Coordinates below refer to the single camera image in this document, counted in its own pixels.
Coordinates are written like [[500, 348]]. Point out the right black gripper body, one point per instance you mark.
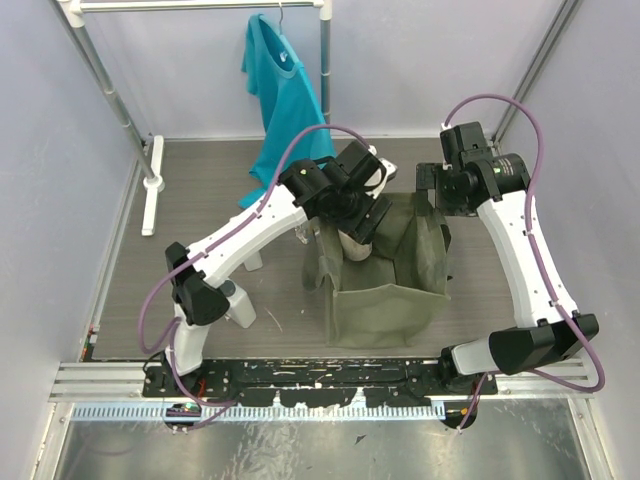
[[428, 174]]

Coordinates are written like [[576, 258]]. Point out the white slotted cable duct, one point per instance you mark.
[[167, 411]]

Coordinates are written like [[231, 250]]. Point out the olive canvas bag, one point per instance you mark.
[[387, 299]]

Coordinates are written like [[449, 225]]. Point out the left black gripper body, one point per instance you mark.
[[371, 226]]

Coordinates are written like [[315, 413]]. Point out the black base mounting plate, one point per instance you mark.
[[315, 383]]

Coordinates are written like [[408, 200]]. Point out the beige round bottle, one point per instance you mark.
[[353, 250]]

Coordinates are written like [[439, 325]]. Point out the clear bottle black cap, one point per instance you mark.
[[308, 232]]

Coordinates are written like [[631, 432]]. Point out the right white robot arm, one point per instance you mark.
[[549, 326]]

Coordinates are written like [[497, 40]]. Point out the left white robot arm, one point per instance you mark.
[[348, 198]]

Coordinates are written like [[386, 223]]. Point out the white metal clothes rack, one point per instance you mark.
[[171, 70]]

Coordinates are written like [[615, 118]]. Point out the white bottle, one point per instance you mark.
[[253, 262], [241, 309]]

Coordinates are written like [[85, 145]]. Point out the teal t-shirt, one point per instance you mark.
[[288, 104]]

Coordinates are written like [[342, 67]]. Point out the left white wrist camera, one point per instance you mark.
[[358, 169]]

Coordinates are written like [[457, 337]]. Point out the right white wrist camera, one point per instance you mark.
[[458, 139]]

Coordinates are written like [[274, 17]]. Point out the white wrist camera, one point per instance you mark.
[[458, 139], [358, 169]]

